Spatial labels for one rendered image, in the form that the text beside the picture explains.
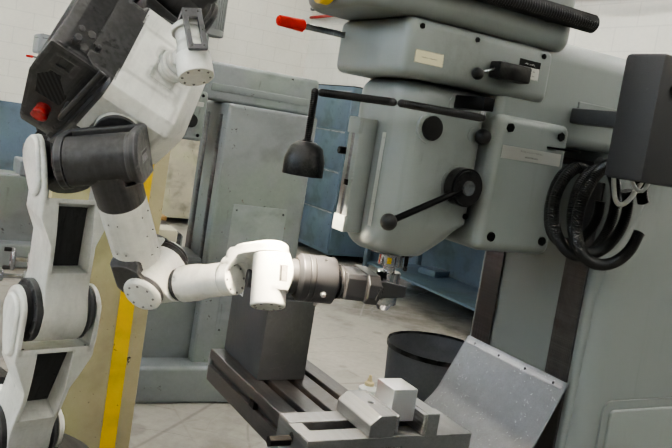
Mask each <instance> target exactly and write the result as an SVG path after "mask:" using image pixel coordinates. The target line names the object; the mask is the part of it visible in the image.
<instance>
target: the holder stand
mask: <svg viewBox="0 0 672 448"><path fill-rule="evenodd" d="M250 294H251V288H249V287H245V288H244V290H243V291H242V293H240V294H239V295H232V302H231V308H230V315H229V321H228V328H227V335H226V341H225V350H226V351H227V352H228V353H229V354H230V355H231V356H232V357H233V358H234V359H235V360H237V361H238V362H239V363H240V364H241V365H242V366H243V367H244V368H245V369H246V370H247V371H248V372H249V373H250V374H251V375H252V376H253V377H254V378H255V379H257V380H295V379H304V374H305V367H306V361H307V355H308V349H309V343H310V336H311V330H312V324H313V318H314V311H315V306H314V305H313V304H314V302H305V301H296V300H294V298H293V297H292V296H291V294H289V293H287V294H286V307H285V308H284V309H282V310H274V311H273V310H259V309H255V308H252V307H251V306H250Z"/></svg>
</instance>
